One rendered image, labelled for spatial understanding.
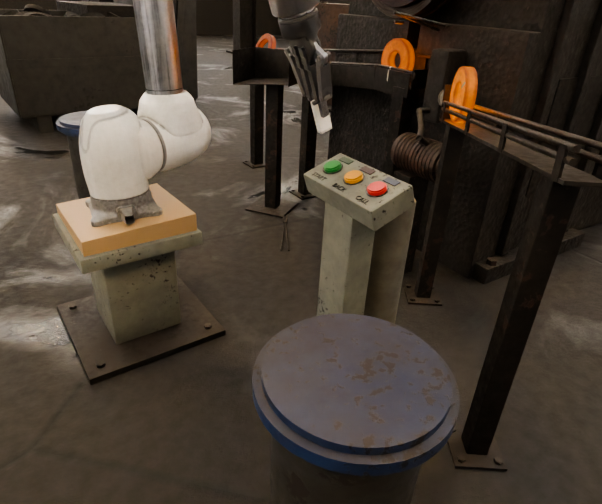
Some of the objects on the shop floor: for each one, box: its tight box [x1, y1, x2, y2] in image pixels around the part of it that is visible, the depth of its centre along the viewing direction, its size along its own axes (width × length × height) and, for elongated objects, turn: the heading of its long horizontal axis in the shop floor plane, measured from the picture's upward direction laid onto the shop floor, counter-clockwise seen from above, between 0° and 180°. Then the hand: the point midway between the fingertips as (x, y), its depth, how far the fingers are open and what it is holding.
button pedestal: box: [303, 153, 415, 316], centre depth 114 cm, size 16×24×62 cm, turn 28°
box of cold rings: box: [0, 4, 146, 134], centre depth 361 cm, size 103×83×79 cm
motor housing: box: [391, 132, 442, 274], centre depth 171 cm, size 13×22×54 cm, turn 28°
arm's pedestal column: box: [57, 251, 226, 385], centre depth 143 cm, size 40×40×31 cm
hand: (321, 115), depth 98 cm, fingers closed
